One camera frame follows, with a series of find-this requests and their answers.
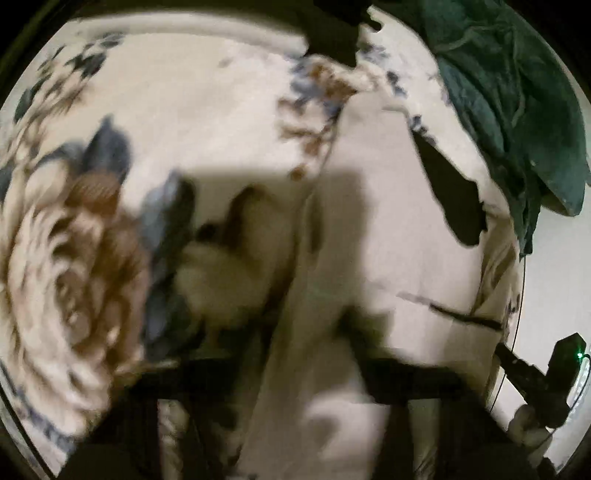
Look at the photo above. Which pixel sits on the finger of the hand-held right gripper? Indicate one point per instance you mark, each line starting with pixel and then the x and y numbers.
pixel 466 317

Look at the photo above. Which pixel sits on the dark green cloth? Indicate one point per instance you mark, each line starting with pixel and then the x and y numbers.
pixel 503 92

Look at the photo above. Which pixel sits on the person's right hand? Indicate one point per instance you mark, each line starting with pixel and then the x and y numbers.
pixel 531 427

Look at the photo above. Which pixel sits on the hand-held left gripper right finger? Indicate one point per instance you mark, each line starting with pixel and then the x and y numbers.
pixel 397 374

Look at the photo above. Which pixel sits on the floral printed blanket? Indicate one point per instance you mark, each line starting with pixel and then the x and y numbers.
pixel 138 138

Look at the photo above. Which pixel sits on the cream small garment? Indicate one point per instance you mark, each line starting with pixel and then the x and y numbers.
pixel 360 258

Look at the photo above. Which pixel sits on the black cloth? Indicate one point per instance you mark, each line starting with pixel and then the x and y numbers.
pixel 337 27

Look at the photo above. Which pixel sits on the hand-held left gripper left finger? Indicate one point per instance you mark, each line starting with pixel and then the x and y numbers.
pixel 207 381

